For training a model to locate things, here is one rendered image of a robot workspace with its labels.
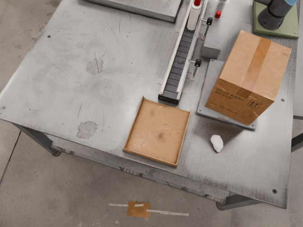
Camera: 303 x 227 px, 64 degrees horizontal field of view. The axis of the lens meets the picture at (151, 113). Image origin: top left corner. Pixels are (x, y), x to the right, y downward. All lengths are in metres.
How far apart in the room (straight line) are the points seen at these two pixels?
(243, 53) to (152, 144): 0.59
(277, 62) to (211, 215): 1.26
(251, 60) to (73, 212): 1.59
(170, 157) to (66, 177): 1.11
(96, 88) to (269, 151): 0.94
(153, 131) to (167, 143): 0.09
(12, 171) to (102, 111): 1.17
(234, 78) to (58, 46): 1.01
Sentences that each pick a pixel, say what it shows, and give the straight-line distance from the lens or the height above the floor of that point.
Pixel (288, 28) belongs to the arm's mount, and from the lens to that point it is 1.80.
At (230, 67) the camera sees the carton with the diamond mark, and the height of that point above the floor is 1.12.
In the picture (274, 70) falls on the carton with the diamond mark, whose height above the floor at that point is 1.12.
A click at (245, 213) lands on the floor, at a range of 2.11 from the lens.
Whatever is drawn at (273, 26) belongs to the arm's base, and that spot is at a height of 0.88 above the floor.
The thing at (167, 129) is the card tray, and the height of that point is 0.83.
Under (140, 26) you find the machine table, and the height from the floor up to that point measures 0.83.
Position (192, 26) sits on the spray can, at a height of 0.92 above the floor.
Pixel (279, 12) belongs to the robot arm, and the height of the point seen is 0.98.
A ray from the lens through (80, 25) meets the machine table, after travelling 1.64.
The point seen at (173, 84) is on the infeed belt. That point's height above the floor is 0.88.
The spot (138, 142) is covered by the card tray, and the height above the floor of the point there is 0.83.
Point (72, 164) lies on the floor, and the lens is 2.09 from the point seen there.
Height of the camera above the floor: 1.96
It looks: 65 degrees down
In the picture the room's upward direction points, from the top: 4 degrees clockwise
